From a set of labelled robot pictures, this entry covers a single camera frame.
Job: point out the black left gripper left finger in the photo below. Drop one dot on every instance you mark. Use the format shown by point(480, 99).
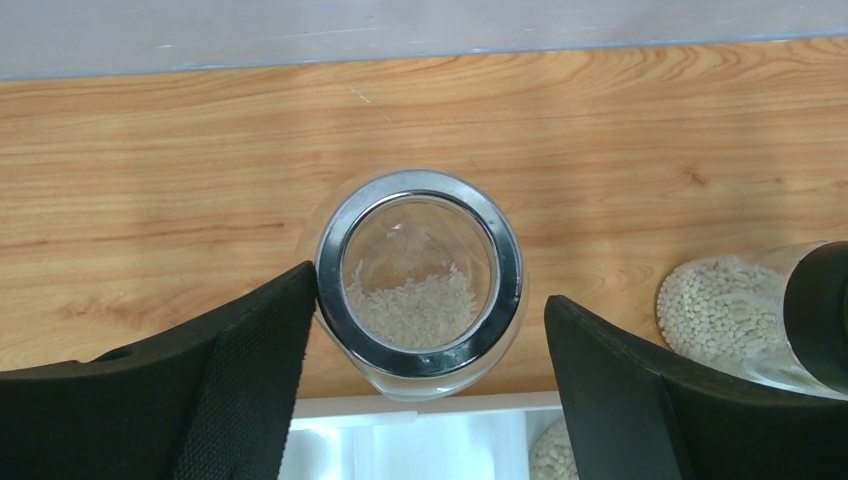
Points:
point(211, 398)

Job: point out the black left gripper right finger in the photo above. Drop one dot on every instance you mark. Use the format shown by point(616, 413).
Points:
point(635, 410)

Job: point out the black-lid shaker jar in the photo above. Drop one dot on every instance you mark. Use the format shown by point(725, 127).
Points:
point(552, 457)
point(775, 317)

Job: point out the clear glass jar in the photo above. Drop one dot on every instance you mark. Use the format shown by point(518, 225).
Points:
point(420, 280)

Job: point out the white divided tray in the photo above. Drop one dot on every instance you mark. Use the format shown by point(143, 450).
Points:
point(459, 437)

